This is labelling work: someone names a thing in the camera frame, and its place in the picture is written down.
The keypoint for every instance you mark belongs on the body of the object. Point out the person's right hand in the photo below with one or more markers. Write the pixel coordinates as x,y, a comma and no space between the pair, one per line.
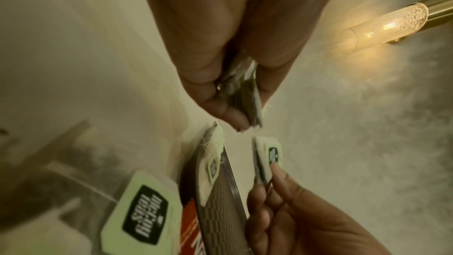
304,226

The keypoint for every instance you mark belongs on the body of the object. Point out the pile of green tea bags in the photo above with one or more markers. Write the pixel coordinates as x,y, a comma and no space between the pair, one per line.
141,214

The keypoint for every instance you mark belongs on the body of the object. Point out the green tagged tea bag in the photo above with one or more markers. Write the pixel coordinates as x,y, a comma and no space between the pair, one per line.
270,153

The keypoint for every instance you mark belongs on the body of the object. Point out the handful of tea bags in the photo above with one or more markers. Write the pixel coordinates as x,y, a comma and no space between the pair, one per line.
247,94

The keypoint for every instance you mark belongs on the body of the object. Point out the glass tube wall lamp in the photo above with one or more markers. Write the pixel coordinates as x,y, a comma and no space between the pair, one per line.
389,25

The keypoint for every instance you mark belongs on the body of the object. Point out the brown tray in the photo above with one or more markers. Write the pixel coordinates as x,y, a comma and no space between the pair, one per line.
223,214

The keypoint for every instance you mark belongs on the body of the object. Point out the person's left hand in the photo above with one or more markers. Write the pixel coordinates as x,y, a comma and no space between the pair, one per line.
230,10

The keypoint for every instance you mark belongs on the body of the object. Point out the pile of red Nescafe sachets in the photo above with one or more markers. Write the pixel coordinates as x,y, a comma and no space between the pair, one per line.
187,228

